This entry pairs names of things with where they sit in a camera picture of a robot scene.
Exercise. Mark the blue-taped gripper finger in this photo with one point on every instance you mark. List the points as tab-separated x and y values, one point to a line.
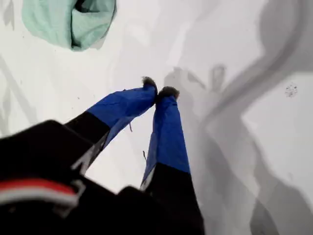
168	147
122	107

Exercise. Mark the pale green T-shirt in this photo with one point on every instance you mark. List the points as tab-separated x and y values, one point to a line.
49	24

